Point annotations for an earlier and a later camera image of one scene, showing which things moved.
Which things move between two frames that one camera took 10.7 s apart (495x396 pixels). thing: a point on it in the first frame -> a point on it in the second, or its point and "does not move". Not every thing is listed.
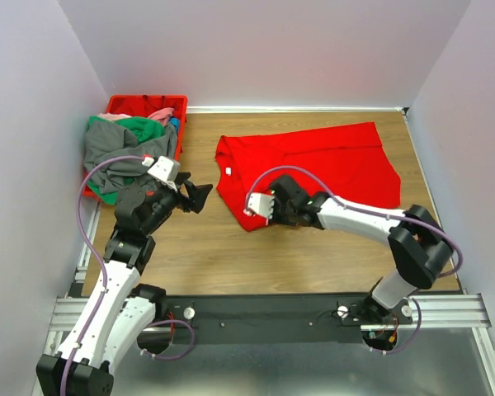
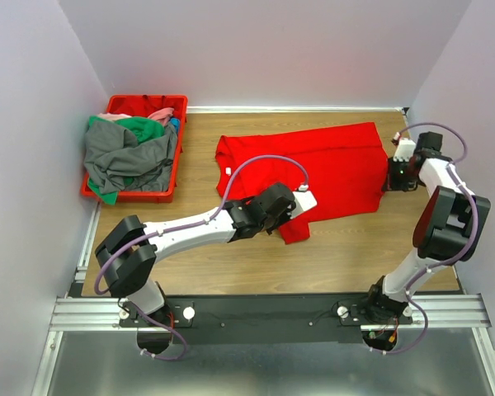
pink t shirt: x=162 y=115 does not move
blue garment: x=176 y=122 does not move
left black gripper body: x=163 y=202 -> x=271 y=223
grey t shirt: x=106 y=139 does not move
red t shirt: x=349 y=159 does not move
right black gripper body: x=283 y=214 -> x=398 y=178
